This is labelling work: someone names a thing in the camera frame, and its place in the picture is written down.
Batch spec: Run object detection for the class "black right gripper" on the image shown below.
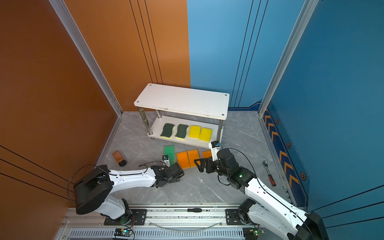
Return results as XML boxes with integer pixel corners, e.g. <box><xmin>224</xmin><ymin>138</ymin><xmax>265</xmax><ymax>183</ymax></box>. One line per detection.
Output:
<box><xmin>194</xmin><ymin>156</ymin><xmax>231</xmax><ymax>179</ymax></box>

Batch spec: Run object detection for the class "light green sponge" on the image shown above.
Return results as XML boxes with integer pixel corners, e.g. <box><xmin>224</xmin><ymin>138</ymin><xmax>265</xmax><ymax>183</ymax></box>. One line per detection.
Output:
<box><xmin>164</xmin><ymin>146</ymin><xmax>176</xmax><ymax>165</ymax></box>

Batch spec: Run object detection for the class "yellow sponge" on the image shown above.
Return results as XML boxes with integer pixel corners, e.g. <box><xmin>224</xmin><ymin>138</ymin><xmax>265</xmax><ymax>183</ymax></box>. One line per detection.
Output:
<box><xmin>199</xmin><ymin>128</ymin><xmax>213</xmax><ymax>142</ymax></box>
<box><xmin>189</xmin><ymin>125</ymin><xmax>201</xmax><ymax>139</ymax></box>

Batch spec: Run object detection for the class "green wavy sponge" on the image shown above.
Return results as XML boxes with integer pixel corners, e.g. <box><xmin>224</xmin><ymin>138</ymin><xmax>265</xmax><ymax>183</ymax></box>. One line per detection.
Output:
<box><xmin>160</xmin><ymin>123</ymin><xmax>175</xmax><ymax>139</ymax></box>
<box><xmin>175</xmin><ymin>124</ymin><xmax>189</xmax><ymax>140</ymax></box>

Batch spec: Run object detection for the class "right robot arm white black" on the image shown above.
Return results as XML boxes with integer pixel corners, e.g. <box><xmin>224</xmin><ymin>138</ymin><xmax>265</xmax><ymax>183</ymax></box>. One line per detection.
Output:
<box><xmin>194</xmin><ymin>149</ymin><xmax>329</xmax><ymax>240</ymax></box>

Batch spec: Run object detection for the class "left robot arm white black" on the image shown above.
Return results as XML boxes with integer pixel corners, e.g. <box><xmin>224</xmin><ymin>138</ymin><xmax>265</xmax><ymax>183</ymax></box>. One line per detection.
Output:
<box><xmin>74</xmin><ymin>163</ymin><xmax>184</xmax><ymax>225</ymax></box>

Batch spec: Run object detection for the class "white two-tier shelf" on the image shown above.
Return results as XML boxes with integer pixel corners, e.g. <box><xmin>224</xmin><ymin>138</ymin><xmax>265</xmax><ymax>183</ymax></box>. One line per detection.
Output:
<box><xmin>134</xmin><ymin>83</ymin><xmax>230</xmax><ymax>148</ymax></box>

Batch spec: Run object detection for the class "orange sponge right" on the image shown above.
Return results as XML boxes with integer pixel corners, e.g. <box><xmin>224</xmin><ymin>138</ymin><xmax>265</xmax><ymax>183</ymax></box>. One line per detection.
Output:
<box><xmin>202</xmin><ymin>151</ymin><xmax>212</xmax><ymax>158</ymax></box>

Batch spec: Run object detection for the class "orange sponge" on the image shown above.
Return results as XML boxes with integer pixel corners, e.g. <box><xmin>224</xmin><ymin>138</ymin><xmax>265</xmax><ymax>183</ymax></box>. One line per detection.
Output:
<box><xmin>202</xmin><ymin>151</ymin><xmax>212</xmax><ymax>158</ymax></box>
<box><xmin>177</xmin><ymin>152</ymin><xmax>190</xmax><ymax>170</ymax></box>
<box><xmin>187</xmin><ymin>150</ymin><xmax>200</xmax><ymax>168</ymax></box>

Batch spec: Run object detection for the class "orange sponge middle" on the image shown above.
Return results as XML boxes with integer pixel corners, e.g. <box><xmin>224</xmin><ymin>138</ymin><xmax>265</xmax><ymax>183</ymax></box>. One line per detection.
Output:
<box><xmin>187</xmin><ymin>150</ymin><xmax>200</xmax><ymax>168</ymax></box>

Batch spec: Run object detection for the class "orange sponge left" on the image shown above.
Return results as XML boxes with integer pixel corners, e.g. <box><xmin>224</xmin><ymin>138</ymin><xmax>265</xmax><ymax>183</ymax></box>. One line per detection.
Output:
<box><xmin>177</xmin><ymin>152</ymin><xmax>190</xmax><ymax>170</ymax></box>

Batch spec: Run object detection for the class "left green circuit board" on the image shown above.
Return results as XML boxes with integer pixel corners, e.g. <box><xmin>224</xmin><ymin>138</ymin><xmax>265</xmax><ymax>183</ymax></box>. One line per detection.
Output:
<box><xmin>114</xmin><ymin>228</ymin><xmax>135</xmax><ymax>240</ymax></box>

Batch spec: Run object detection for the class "green circuit board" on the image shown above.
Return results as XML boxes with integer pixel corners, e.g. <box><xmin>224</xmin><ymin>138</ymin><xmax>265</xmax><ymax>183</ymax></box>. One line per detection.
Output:
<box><xmin>243</xmin><ymin>228</ymin><xmax>265</xmax><ymax>240</ymax></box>
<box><xmin>114</xmin><ymin>228</ymin><xmax>135</xmax><ymax>240</ymax></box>

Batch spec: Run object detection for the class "right green circuit board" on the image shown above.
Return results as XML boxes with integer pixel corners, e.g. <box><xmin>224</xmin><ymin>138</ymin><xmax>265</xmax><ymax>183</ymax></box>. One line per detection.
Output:
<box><xmin>243</xmin><ymin>228</ymin><xmax>265</xmax><ymax>240</ymax></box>

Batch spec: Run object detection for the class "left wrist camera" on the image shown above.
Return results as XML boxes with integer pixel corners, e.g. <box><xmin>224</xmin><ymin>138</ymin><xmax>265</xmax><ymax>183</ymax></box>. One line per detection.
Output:
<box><xmin>162</xmin><ymin>155</ymin><xmax>170</xmax><ymax>167</ymax></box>

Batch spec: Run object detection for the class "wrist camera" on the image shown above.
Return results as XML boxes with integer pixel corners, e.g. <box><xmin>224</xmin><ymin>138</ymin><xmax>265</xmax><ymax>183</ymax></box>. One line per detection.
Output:
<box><xmin>162</xmin><ymin>155</ymin><xmax>170</xmax><ymax>167</ymax></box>
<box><xmin>209</xmin><ymin>141</ymin><xmax>223</xmax><ymax>162</ymax></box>

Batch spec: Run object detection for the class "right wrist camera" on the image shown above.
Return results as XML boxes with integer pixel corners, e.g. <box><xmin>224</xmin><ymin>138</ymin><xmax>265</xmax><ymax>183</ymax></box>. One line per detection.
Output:
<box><xmin>209</xmin><ymin>141</ymin><xmax>223</xmax><ymax>162</ymax></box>

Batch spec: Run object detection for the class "brown sponge by wall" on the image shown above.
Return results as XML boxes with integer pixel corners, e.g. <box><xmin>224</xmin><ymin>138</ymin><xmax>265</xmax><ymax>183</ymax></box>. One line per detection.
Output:
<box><xmin>113</xmin><ymin>151</ymin><xmax>127</xmax><ymax>167</ymax></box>

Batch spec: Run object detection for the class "black screwdriver on rail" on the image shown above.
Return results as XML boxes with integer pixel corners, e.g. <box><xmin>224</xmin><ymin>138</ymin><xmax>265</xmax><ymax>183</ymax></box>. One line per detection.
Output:
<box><xmin>187</xmin><ymin>208</ymin><xmax>203</xmax><ymax>213</ymax></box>

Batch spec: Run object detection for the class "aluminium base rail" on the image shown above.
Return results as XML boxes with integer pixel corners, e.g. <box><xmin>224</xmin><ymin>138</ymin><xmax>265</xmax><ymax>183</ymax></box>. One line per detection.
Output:
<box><xmin>53</xmin><ymin>203</ymin><xmax>318</xmax><ymax>240</ymax></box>

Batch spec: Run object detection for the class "clear cable on rail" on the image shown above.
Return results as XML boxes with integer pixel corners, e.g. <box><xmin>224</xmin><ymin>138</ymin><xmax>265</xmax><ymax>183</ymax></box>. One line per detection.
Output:
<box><xmin>146</xmin><ymin>220</ymin><xmax>224</xmax><ymax>232</ymax></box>

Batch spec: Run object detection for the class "red handled ratchet tool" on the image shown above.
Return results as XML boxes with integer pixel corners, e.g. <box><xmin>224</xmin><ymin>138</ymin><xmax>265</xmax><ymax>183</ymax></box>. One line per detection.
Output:
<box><xmin>263</xmin><ymin>161</ymin><xmax>276</xmax><ymax>187</ymax></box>

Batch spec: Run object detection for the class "right aluminium corner post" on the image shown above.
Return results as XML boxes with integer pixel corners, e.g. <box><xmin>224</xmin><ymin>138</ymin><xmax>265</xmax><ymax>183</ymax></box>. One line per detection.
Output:
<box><xmin>258</xmin><ymin>0</ymin><xmax>319</xmax><ymax>117</ymax></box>

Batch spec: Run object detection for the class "aluminium corner post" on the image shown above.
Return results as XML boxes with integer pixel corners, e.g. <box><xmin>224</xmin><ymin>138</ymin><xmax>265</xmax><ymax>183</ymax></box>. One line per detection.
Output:
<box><xmin>49</xmin><ymin>0</ymin><xmax>123</xmax><ymax>117</ymax></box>
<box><xmin>258</xmin><ymin>0</ymin><xmax>319</xmax><ymax>117</ymax></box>

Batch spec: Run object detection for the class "left aluminium corner post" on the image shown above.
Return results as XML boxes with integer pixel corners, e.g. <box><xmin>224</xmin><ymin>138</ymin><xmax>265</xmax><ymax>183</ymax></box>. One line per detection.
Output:
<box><xmin>49</xmin><ymin>0</ymin><xmax>123</xmax><ymax>117</ymax></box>

